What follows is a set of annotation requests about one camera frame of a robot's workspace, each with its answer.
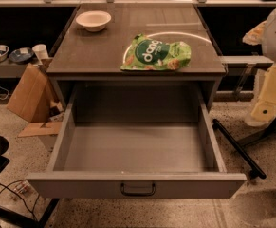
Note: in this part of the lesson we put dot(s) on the grey top drawer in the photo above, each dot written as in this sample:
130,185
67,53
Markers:
153,142

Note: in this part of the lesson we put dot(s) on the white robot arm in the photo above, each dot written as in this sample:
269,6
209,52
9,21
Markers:
263,105

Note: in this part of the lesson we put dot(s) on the grey drawer cabinet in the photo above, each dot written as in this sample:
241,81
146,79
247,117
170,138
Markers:
87,56

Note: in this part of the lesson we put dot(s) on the green snack bag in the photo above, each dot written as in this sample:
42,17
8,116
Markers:
146,54

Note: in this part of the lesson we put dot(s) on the brown cardboard box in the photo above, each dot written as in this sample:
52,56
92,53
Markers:
31,100

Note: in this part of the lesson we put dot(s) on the white paper cup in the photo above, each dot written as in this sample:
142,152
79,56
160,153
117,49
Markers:
40,51

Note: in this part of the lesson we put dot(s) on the dark blue bowl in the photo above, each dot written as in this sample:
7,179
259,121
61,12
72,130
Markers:
21,55

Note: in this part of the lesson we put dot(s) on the black stand leg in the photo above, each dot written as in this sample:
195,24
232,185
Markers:
256,171

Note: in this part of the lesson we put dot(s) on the grey side shelf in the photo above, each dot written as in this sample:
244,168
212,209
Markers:
8,67

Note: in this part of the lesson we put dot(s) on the black base frame bar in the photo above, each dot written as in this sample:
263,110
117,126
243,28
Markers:
25,222

